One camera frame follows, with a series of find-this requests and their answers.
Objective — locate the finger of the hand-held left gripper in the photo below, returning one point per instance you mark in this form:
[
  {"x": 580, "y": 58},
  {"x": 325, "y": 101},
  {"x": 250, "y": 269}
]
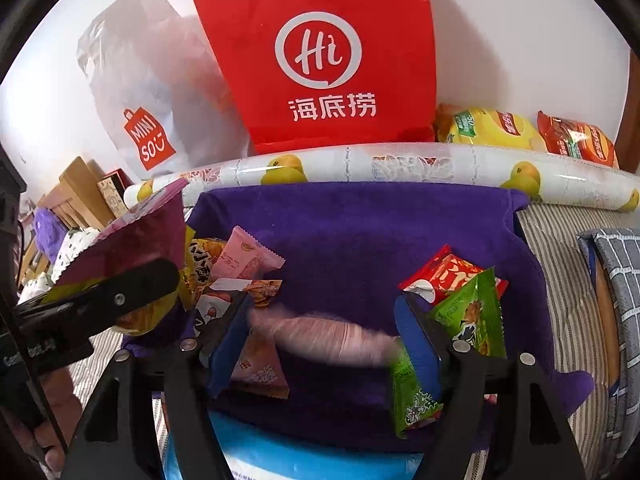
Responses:
[{"x": 125, "y": 290}]

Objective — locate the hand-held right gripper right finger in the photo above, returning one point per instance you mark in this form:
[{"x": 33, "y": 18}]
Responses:
[{"x": 417, "y": 345}]

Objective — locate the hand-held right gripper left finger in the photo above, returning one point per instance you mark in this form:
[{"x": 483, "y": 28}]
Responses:
[{"x": 230, "y": 345}]

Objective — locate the white cartoon snack packet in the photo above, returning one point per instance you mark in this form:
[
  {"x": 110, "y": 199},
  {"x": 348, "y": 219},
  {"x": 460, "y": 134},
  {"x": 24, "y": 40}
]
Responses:
[{"x": 210, "y": 317}]

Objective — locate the orange pink triangular snack packet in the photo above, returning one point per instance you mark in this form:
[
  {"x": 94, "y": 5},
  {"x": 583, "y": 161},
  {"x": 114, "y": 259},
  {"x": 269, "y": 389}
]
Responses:
[{"x": 260, "y": 365}]

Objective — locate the large pink snack bag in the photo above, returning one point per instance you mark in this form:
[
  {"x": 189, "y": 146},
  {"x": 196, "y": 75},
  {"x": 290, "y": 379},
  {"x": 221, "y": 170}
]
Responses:
[{"x": 135, "y": 240}]

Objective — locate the green snack packet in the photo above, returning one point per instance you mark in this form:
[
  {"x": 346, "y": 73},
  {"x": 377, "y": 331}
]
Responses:
[
  {"x": 470, "y": 310},
  {"x": 412, "y": 400}
]

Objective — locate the long pale pink snack packet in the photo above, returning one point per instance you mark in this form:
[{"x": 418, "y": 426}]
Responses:
[{"x": 325, "y": 337}]

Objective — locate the person's left hand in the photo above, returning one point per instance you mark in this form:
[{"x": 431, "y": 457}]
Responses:
[{"x": 60, "y": 405}]

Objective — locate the brown orange snack packet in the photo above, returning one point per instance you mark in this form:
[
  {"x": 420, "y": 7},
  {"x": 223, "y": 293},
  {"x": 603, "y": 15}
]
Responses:
[{"x": 260, "y": 289}]

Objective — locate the white dotted cloth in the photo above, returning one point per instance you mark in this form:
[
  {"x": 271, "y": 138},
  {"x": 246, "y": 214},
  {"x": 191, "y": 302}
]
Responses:
[{"x": 75, "y": 250}]

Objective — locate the red snack packet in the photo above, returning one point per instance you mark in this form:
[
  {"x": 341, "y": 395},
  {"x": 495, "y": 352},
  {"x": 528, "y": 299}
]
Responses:
[{"x": 440, "y": 272}]

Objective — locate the yellow triangular snack packet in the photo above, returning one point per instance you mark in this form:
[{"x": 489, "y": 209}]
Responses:
[{"x": 202, "y": 255}]

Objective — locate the patterned box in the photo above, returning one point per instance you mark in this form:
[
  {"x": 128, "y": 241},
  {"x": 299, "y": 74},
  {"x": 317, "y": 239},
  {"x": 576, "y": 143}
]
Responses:
[{"x": 112, "y": 195}]

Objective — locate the purple plush item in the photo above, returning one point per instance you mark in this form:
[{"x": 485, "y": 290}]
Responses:
[{"x": 47, "y": 230}]

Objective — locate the blue tissue pack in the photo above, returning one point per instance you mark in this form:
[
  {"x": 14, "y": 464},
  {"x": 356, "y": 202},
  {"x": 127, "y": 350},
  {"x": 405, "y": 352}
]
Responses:
[{"x": 300, "y": 445}]

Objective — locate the purple towel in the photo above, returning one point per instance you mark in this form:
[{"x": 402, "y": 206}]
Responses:
[{"x": 350, "y": 230}]

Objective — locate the pear print rolled tablecloth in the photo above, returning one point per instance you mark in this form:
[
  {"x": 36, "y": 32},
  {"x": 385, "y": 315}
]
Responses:
[{"x": 400, "y": 165}]

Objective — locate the grey checked folded cloth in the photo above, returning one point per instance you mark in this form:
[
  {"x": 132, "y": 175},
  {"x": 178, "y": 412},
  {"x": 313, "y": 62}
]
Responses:
[{"x": 625, "y": 270}]

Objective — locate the white plastic bag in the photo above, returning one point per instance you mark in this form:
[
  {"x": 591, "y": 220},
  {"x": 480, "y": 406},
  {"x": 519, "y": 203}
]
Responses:
[{"x": 150, "y": 70}]

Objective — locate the yellow chip bag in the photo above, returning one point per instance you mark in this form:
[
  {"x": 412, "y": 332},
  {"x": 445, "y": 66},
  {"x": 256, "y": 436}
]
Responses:
[{"x": 490, "y": 130}]

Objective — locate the red orange chip bag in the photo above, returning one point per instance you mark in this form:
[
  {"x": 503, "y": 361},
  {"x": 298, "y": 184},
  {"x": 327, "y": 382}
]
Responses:
[{"x": 575, "y": 140}]

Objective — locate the red paper bag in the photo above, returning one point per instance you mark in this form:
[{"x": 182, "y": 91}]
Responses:
[{"x": 250, "y": 60}]

